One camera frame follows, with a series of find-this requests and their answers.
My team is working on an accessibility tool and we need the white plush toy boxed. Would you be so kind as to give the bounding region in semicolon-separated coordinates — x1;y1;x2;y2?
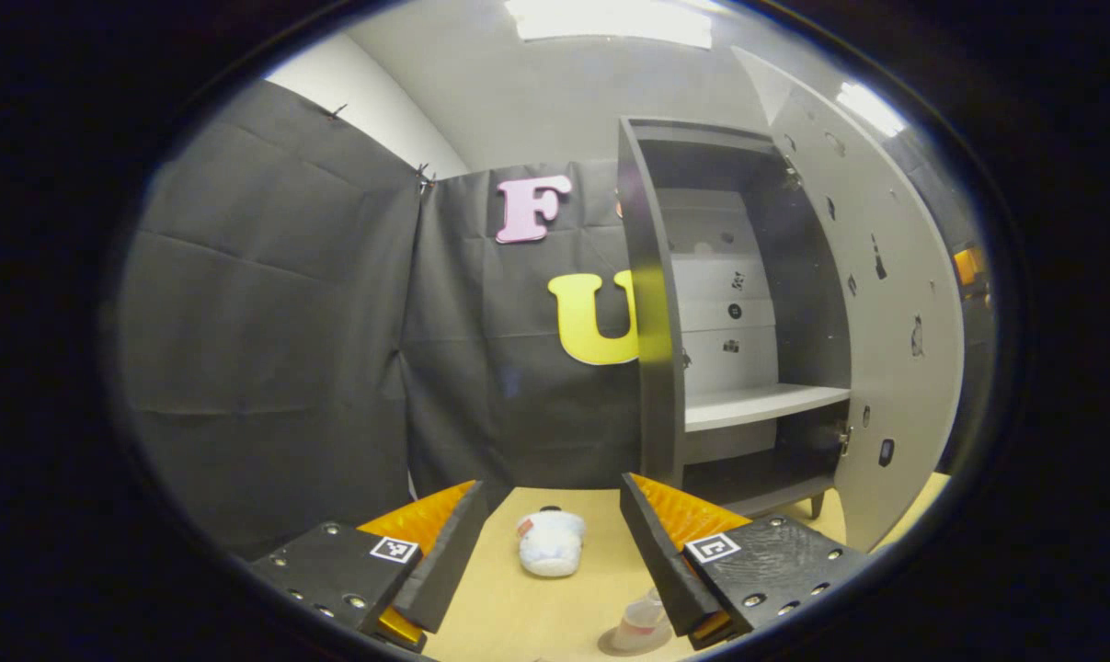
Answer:
516;508;588;578

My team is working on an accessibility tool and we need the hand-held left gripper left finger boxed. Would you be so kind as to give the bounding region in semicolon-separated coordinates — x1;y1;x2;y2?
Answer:
249;480;489;654

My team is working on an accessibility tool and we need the black backdrop cloth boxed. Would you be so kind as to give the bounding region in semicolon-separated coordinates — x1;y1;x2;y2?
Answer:
104;78;997;562

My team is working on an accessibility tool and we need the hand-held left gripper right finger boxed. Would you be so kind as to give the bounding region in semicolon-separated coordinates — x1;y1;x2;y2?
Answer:
619;473;873;651

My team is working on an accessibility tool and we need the light grey cabinet door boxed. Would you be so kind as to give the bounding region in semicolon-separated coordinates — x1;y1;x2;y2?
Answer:
731;46;967;553

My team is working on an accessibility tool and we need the large ceiling light panel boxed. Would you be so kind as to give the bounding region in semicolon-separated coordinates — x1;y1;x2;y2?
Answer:
504;0;714;50

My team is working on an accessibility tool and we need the small ceiling light panel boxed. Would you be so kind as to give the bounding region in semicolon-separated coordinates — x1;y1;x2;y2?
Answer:
835;81;908;139

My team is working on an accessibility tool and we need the round grey coaster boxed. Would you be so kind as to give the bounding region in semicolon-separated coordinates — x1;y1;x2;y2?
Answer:
598;625;671;657

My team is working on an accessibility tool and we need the dark grey cabinet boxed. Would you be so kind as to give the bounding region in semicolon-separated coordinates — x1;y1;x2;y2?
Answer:
617;115;855;521

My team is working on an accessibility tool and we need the clear plastic bottle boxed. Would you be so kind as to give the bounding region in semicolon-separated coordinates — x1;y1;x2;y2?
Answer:
610;588;673;650

